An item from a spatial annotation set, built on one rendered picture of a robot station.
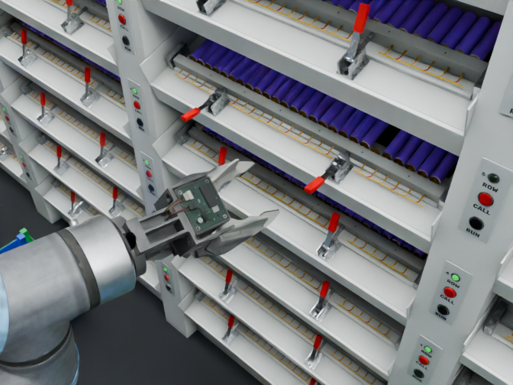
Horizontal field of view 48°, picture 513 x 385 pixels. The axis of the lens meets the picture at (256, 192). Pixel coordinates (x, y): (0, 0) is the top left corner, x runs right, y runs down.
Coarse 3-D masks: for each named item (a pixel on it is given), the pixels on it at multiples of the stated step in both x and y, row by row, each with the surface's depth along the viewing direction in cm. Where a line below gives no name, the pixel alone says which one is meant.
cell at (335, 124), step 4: (344, 108) 94; (348, 108) 94; (352, 108) 94; (356, 108) 94; (340, 112) 94; (344, 112) 93; (348, 112) 93; (352, 112) 94; (340, 116) 93; (344, 116) 93; (348, 116) 94; (336, 120) 93; (340, 120) 93; (344, 120) 93; (332, 124) 93; (336, 124) 93; (340, 124) 93; (344, 124) 94; (336, 128) 93; (340, 128) 93
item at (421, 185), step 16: (176, 64) 109; (192, 64) 107; (208, 80) 105; (224, 80) 103; (240, 96) 101; (256, 96) 99; (272, 112) 97; (288, 112) 96; (304, 128) 93; (320, 128) 92; (320, 144) 92; (336, 144) 90; (352, 144) 89; (368, 160) 87; (384, 160) 87; (368, 176) 87; (400, 176) 85; (416, 176) 84; (432, 192) 82
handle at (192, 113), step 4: (212, 100) 101; (204, 104) 100; (208, 104) 100; (212, 104) 101; (196, 108) 99; (200, 108) 99; (204, 108) 100; (188, 112) 98; (192, 112) 98; (196, 112) 98; (200, 112) 99; (184, 116) 97; (188, 116) 97; (192, 116) 98; (184, 120) 98; (188, 120) 98
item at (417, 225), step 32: (192, 32) 112; (160, 64) 110; (160, 96) 111; (192, 96) 106; (224, 128) 101; (256, 128) 98; (288, 160) 93; (320, 160) 92; (352, 192) 88; (384, 192) 86; (384, 224) 87; (416, 224) 83
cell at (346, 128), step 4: (356, 112) 93; (360, 112) 93; (364, 112) 93; (352, 116) 93; (356, 116) 93; (360, 116) 93; (364, 116) 93; (348, 120) 93; (352, 120) 92; (356, 120) 92; (360, 120) 93; (348, 124) 92; (352, 124) 92; (356, 124) 92; (344, 128) 92; (348, 128) 92; (352, 128) 92; (344, 132) 92; (348, 132) 92; (352, 132) 92; (348, 136) 92
